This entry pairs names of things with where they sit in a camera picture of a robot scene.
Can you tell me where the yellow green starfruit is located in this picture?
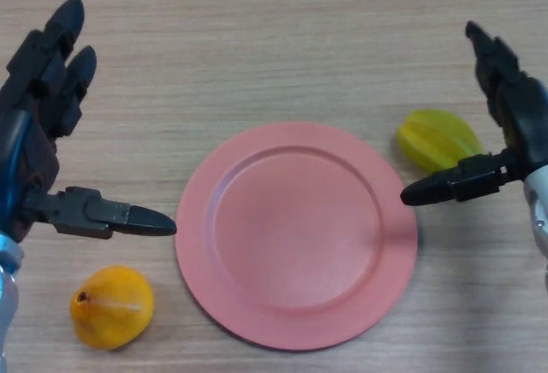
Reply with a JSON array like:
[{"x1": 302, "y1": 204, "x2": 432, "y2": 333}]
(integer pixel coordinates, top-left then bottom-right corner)
[{"x1": 396, "y1": 109, "x2": 485, "y2": 175}]

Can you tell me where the pink round plate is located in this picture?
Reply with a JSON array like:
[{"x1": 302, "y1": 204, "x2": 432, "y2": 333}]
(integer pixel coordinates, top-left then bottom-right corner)
[{"x1": 174, "y1": 121, "x2": 419, "y2": 352}]

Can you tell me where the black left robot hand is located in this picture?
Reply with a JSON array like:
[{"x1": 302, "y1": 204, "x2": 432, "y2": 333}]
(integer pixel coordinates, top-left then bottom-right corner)
[{"x1": 0, "y1": 0, "x2": 178, "y2": 244}]

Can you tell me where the orange pear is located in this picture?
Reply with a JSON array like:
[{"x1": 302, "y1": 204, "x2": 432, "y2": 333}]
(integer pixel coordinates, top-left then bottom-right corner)
[{"x1": 69, "y1": 264, "x2": 155, "y2": 352}]

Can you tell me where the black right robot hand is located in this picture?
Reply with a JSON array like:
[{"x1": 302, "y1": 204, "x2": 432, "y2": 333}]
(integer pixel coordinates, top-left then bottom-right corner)
[{"x1": 399, "y1": 21, "x2": 548, "y2": 208}]

